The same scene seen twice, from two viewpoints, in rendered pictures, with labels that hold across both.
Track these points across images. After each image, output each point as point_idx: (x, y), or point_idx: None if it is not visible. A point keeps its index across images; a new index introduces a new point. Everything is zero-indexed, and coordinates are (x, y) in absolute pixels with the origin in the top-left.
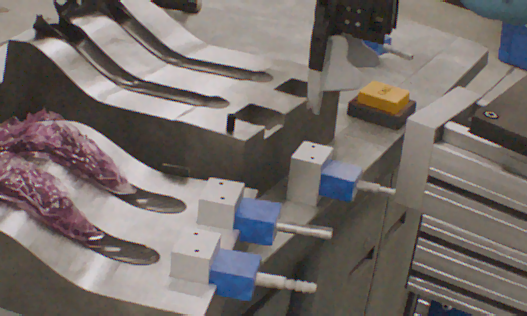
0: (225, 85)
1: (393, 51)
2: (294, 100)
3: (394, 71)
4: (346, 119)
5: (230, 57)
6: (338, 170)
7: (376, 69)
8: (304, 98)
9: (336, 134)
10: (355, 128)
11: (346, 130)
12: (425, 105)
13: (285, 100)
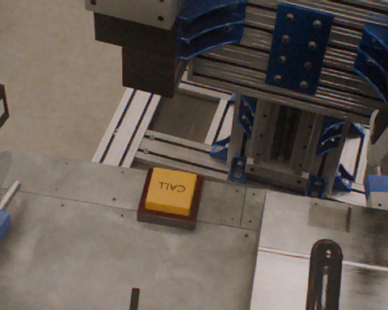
0: (364, 273)
1: (9, 202)
2: (361, 211)
3: (27, 209)
4: (204, 228)
5: (278, 295)
6: (387, 189)
7: (32, 227)
8: (351, 205)
9: (247, 230)
10: (221, 218)
11: (232, 224)
12: (115, 170)
13: (367, 217)
